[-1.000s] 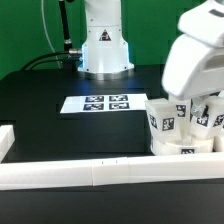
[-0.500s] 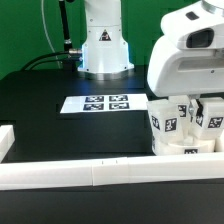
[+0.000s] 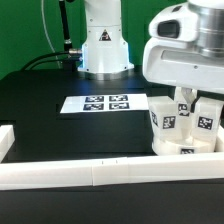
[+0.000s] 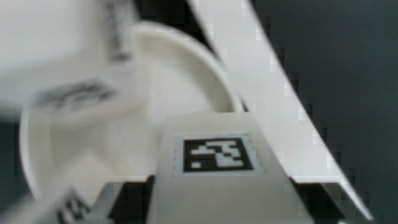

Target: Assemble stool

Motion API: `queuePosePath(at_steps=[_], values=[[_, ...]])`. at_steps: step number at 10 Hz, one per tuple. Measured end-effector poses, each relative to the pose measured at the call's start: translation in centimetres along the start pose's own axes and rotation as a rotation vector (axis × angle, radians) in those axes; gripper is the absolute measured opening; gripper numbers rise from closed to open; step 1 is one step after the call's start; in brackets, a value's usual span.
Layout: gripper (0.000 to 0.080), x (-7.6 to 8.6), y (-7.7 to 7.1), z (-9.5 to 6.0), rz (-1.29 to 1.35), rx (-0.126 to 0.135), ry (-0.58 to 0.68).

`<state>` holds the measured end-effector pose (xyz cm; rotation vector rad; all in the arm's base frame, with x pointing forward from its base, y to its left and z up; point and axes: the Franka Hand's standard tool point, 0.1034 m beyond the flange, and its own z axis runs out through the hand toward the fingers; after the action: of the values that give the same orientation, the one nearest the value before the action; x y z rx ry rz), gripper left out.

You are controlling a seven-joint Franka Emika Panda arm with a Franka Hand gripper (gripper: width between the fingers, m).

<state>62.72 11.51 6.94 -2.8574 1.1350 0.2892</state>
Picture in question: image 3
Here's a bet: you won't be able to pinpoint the white round stool seat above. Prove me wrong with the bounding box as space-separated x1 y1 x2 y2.
152 126 224 156

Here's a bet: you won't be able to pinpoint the black cables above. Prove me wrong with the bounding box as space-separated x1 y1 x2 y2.
20 50 83 72

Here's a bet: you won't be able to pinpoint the white marker sheet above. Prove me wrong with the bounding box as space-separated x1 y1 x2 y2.
60 94 148 114

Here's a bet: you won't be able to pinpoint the thin white cable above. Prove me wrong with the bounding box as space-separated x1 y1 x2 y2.
40 0 63 70

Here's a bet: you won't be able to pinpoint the black vertical hose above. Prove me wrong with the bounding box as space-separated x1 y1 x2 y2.
58 0 73 51

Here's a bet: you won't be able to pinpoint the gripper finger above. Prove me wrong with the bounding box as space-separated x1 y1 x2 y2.
181 87 197 111

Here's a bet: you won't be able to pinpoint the white U-shaped fence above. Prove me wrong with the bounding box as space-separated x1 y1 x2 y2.
0 124 224 190

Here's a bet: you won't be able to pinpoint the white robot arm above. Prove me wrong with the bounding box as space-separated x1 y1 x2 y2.
79 0 224 99

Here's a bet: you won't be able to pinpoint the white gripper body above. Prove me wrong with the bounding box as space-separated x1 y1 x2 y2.
142 4 224 94

